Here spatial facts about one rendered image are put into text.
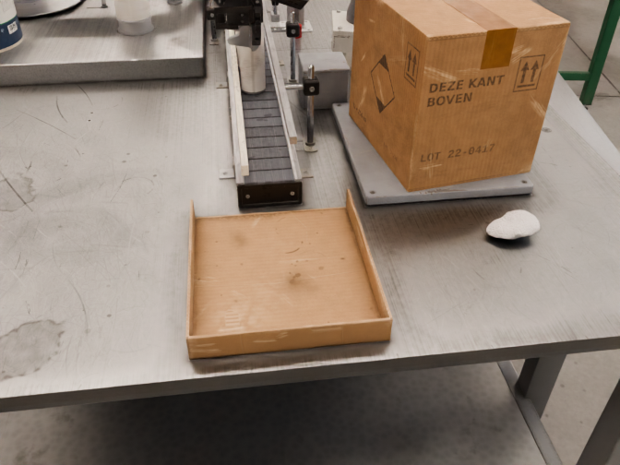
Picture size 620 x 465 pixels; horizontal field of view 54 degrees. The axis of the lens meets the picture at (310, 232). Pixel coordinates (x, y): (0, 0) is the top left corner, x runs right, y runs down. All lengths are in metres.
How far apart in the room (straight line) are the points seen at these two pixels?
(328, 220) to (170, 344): 0.34
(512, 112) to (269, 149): 0.42
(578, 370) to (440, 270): 1.15
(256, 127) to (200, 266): 0.35
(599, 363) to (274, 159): 1.32
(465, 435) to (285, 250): 0.74
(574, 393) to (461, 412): 0.51
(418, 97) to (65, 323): 0.60
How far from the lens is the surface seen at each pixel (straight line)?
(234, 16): 1.09
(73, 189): 1.15
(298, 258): 0.92
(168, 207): 1.05
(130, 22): 1.65
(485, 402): 1.57
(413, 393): 1.54
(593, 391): 1.99
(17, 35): 1.68
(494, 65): 1.00
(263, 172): 1.03
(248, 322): 0.83
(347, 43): 1.52
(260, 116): 1.21
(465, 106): 1.01
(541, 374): 1.54
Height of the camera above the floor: 1.43
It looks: 38 degrees down
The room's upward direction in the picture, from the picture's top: 1 degrees clockwise
